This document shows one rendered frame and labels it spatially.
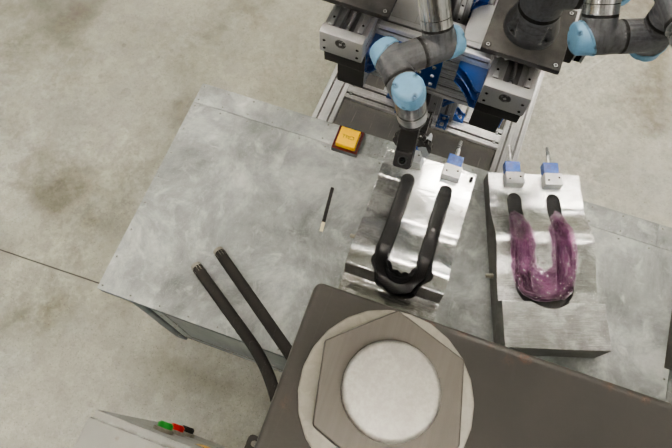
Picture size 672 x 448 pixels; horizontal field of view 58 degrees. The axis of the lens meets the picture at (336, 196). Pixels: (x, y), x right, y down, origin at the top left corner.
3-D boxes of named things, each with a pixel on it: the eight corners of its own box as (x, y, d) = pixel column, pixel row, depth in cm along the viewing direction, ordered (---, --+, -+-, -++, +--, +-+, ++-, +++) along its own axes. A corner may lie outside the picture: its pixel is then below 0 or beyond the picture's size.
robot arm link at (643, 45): (606, 38, 140) (627, 5, 130) (654, 35, 141) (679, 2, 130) (615, 66, 137) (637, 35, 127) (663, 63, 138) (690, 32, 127)
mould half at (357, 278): (385, 161, 181) (389, 139, 169) (470, 187, 178) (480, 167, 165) (328, 319, 163) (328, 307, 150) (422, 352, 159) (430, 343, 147)
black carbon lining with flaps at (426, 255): (401, 174, 172) (404, 159, 163) (456, 191, 170) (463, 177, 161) (362, 288, 159) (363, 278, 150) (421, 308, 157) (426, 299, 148)
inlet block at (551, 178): (535, 151, 179) (541, 142, 175) (552, 152, 179) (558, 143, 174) (539, 192, 174) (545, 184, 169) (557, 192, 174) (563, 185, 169)
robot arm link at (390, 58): (407, 45, 149) (427, 80, 146) (365, 60, 148) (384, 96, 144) (411, 24, 142) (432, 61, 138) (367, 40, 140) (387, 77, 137)
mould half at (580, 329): (483, 180, 179) (492, 163, 169) (572, 183, 178) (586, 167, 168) (494, 354, 159) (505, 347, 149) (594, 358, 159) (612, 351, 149)
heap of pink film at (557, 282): (502, 210, 169) (510, 199, 162) (567, 212, 169) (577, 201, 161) (509, 302, 159) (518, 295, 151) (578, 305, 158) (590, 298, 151)
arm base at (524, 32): (511, 0, 175) (521, -25, 166) (563, 16, 173) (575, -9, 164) (497, 40, 169) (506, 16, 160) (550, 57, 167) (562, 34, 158)
